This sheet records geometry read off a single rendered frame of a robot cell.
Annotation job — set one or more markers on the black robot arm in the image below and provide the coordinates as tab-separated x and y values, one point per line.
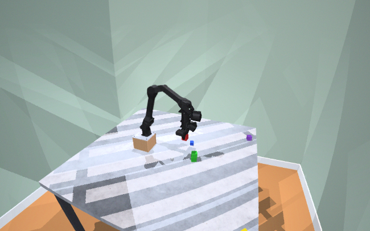
183	103

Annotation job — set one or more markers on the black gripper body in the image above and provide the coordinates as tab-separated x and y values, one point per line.
182	132

